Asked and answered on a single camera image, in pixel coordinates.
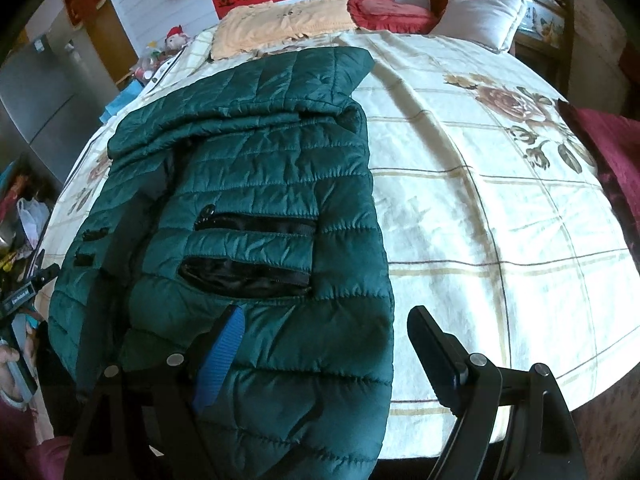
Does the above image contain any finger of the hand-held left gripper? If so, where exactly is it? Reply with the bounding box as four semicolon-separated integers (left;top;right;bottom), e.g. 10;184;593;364
27;250;60;291

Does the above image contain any person's left hand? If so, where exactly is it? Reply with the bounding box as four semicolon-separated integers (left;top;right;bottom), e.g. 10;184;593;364
0;345;28;411

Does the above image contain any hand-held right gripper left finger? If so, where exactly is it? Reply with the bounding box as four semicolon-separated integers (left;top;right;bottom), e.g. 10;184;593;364
62;304;247;480

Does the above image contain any person's maroon garment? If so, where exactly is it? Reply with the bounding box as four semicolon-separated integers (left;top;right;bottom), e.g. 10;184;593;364
0;395;76;480

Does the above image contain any green quilted jacket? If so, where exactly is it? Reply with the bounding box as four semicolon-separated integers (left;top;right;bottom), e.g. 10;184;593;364
47;46;396;480

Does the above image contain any colourful toy pack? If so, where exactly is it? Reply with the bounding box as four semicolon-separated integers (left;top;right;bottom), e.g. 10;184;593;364
132;45;168;83

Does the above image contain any white plastic bag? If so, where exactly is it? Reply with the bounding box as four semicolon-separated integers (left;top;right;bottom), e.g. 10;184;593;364
17;197;51;251

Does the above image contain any red hanging garment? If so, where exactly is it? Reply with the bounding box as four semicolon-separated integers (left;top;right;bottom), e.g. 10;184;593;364
60;0;108;28

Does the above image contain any white pillow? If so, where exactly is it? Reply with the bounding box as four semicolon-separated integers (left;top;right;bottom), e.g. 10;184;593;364
429;0;526;54

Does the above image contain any plush toy with red hat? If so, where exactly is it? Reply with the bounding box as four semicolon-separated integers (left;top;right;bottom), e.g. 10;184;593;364
162;25;193;53

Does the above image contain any floral checked bedsheet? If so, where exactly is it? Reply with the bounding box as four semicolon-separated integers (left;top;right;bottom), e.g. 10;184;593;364
37;25;640;446

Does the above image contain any red heart cushion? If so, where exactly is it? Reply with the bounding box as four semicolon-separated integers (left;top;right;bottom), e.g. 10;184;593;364
346;0;438;36

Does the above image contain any grey refrigerator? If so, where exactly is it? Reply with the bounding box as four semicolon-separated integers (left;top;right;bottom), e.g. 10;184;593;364
0;32;126;186

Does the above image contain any maroon blanket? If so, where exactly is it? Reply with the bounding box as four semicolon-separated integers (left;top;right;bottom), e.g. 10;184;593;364
556;99;640;261

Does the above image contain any blue bag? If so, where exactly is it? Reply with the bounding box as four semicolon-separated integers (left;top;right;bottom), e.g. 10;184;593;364
102;85;146;123

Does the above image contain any wooden cot frame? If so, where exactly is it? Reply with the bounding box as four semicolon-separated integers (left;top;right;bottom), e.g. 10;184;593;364
505;0;576;96

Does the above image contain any orange-yellow pillow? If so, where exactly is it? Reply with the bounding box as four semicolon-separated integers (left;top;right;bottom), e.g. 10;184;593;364
210;0;361;61

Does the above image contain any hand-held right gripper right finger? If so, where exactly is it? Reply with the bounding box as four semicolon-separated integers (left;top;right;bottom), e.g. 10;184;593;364
406;305;588;480

